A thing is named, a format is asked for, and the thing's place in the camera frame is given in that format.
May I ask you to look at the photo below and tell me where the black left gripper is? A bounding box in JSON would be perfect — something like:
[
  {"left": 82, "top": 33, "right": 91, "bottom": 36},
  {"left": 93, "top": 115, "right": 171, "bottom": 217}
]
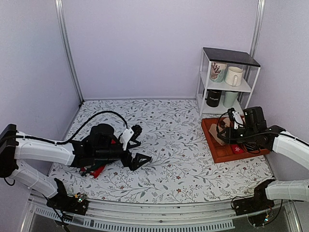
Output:
[{"left": 94, "top": 141, "right": 152, "bottom": 171}]

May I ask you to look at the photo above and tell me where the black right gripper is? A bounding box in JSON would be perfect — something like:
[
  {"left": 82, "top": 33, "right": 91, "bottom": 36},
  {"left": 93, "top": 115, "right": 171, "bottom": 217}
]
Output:
[{"left": 219, "top": 127, "right": 257, "bottom": 144}]

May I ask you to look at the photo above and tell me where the tan ribbed sock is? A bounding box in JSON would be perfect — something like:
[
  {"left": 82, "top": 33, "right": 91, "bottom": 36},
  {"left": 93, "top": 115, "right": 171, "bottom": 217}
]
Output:
[{"left": 209, "top": 124, "right": 218, "bottom": 139}]

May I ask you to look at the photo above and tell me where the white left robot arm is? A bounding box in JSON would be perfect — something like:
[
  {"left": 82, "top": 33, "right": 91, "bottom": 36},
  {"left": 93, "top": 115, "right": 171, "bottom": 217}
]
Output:
[{"left": 0, "top": 124, "right": 152, "bottom": 210}]

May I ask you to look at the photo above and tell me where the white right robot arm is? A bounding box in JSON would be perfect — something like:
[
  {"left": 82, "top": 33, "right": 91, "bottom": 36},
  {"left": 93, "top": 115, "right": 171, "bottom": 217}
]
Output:
[{"left": 216, "top": 106, "right": 309, "bottom": 211}]

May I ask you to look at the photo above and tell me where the beige patterned sock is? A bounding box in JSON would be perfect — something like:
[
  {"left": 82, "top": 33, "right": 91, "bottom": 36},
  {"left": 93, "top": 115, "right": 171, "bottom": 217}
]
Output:
[{"left": 219, "top": 117, "right": 231, "bottom": 128}]

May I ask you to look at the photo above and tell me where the pale green cup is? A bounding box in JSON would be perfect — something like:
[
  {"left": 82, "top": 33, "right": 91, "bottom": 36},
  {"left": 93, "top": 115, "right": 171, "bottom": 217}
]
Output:
[{"left": 223, "top": 91, "right": 238, "bottom": 108}]

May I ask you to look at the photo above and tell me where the red snowflake sock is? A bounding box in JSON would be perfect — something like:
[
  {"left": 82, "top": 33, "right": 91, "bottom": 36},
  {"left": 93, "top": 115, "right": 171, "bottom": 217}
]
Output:
[{"left": 230, "top": 145, "right": 244, "bottom": 154}]

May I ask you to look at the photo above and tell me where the black mug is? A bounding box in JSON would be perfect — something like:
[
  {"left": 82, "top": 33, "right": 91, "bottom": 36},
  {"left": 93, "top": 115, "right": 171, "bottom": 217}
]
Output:
[{"left": 206, "top": 89, "right": 222, "bottom": 107}]

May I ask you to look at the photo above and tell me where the orange wooden divider tray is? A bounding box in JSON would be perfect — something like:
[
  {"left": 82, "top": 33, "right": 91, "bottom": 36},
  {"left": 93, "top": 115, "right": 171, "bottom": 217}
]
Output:
[{"left": 201, "top": 118, "right": 270, "bottom": 163}]

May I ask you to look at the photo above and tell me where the white metal shelf rack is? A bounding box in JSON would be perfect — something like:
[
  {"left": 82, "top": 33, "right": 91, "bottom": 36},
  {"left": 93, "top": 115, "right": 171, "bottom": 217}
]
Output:
[{"left": 196, "top": 47, "right": 261, "bottom": 115}]

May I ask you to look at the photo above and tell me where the white ceramic mug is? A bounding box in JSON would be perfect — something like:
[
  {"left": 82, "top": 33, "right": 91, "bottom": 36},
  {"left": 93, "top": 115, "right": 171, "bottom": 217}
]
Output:
[{"left": 225, "top": 66, "right": 243, "bottom": 87}]

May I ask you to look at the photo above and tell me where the red and green sock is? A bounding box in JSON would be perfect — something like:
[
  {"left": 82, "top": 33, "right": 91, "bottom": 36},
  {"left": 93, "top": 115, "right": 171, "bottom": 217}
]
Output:
[{"left": 79, "top": 139, "right": 116, "bottom": 179}]

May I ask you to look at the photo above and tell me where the floral patterned table mat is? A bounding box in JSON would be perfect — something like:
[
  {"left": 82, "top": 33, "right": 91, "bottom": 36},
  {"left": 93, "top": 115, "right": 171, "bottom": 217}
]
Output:
[{"left": 49, "top": 100, "right": 273, "bottom": 203}]

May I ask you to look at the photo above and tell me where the coral pattern mug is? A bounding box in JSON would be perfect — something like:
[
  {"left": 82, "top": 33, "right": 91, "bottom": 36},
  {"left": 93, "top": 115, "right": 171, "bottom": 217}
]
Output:
[{"left": 210, "top": 61, "right": 227, "bottom": 83}]

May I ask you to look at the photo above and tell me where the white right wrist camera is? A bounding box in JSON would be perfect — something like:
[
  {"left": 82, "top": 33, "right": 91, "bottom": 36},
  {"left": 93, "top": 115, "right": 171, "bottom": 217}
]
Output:
[{"left": 232, "top": 111, "right": 244, "bottom": 130}]

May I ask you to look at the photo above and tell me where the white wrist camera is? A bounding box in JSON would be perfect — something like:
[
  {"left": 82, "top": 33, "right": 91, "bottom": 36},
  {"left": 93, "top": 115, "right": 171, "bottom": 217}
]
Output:
[
  {"left": 232, "top": 111, "right": 244, "bottom": 130},
  {"left": 119, "top": 128, "right": 134, "bottom": 151}
]

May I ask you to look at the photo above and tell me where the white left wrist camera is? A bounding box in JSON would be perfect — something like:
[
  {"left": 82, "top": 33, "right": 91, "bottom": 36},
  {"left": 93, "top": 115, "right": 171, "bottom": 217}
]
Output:
[{"left": 119, "top": 128, "right": 134, "bottom": 151}]

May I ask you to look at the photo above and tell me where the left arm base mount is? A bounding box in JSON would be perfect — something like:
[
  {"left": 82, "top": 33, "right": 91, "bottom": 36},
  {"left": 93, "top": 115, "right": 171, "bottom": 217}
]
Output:
[{"left": 46, "top": 178, "right": 89, "bottom": 216}]

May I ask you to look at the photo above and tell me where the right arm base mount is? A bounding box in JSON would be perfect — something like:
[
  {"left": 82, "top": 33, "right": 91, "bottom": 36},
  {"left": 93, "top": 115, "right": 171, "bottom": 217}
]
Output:
[{"left": 231, "top": 179, "right": 275, "bottom": 216}]

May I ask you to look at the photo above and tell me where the aluminium front rail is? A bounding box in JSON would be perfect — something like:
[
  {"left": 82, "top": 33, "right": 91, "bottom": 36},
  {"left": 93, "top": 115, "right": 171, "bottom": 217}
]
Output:
[{"left": 21, "top": 192, "right": 309, "bottom": 232}]

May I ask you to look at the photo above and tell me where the right aluminium corner post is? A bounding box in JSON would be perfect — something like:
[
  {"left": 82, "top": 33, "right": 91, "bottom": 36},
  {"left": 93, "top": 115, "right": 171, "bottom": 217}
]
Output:
[{"left": 250, "top": 0, "right": 266, "bottom": 57}]

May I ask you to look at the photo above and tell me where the aluminium corner post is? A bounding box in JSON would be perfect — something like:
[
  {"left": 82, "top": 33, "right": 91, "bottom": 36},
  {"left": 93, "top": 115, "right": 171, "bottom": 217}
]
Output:
[
  {"left": 250, "top": 0, "right": 266, "bottom": 57},
  {"left": 55, "top": 0, "right": 84, "bottom": 104}
]

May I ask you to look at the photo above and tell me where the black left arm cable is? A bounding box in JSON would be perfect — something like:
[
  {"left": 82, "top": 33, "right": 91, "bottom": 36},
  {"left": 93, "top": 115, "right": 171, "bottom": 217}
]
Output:
[{"left": 0, "top": 110, "right": 128, "bottom": 145}]

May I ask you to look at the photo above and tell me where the left aluminium corner post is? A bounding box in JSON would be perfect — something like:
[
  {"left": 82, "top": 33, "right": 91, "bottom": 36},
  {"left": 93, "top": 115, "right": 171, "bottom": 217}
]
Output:
[{"left": 55, "top": 0, "right": 84, "bottom": 104}]

